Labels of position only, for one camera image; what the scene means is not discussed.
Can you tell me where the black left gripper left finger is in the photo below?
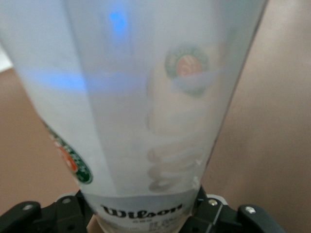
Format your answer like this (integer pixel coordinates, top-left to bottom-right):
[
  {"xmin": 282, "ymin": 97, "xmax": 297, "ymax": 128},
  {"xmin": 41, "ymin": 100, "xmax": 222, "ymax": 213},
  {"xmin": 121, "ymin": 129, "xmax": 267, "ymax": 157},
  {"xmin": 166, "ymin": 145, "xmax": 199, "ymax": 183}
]
[{"xmin": 0, "ymin": 190, "xmax": 98, "ymax": 233}]

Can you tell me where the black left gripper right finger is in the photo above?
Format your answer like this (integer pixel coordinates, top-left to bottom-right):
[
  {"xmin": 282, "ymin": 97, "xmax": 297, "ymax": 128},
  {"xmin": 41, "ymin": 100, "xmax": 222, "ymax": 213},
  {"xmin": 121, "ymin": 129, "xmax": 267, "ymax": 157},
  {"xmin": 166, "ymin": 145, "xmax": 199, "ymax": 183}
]
[{"xmin": 179, "ymin": 186, "xmax": 291, "ymax": 233}]

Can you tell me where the brown table cover sheet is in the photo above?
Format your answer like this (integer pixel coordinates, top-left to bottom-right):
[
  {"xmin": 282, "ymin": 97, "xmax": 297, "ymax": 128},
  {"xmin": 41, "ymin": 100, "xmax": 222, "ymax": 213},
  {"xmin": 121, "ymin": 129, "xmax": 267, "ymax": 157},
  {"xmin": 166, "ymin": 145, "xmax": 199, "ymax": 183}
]
[{"xmin": 0, "ymin": 0, "xmax": 311, "ymax": 233}]

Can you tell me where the clear Wilson tennis ball can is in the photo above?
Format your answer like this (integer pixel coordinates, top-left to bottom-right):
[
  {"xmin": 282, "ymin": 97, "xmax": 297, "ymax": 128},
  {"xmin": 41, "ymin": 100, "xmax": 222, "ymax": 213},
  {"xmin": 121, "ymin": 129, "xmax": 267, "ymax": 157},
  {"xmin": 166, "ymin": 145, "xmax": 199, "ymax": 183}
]
[{"xmin": 0, "ymin": 0, "xmax": 270, "ymax": 233}]

